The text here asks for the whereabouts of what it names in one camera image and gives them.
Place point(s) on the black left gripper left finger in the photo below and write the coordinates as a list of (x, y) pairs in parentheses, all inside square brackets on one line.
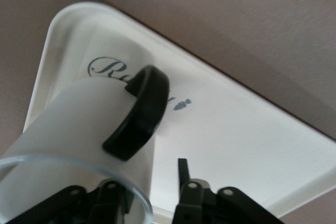
[(78, 203)]

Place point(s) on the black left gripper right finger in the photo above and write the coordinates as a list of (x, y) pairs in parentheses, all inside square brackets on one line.
[(199, 203)]

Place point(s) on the cream rabbit print tray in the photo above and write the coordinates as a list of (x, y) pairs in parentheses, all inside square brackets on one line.
[(236, 129)]

